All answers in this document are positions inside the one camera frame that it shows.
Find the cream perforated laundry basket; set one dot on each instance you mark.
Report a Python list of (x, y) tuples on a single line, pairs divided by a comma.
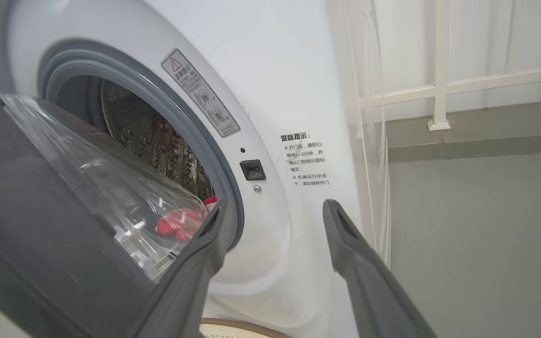
[(237, 328)]

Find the grey rubber door gasket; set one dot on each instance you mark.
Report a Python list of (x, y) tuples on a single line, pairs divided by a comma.
[(158, 91)]

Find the grey warning sticker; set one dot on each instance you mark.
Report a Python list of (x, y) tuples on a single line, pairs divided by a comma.
[(200, 91)]

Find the dark grey glass washer door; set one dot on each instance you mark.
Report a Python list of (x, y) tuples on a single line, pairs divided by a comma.
[(26, 211)]

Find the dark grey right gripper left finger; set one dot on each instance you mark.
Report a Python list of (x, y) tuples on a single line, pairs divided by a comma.
[(190, 281)]

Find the red and white garment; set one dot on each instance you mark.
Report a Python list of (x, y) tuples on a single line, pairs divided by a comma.
[(181, 223)]

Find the white front-load washing machine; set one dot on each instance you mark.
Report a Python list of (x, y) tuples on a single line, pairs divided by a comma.
[(275, 70)]

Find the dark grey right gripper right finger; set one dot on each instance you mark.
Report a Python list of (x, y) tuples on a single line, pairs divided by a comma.
[(369, 281)]

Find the white metal railing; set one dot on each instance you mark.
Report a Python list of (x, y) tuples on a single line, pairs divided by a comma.
[(441, 61)]

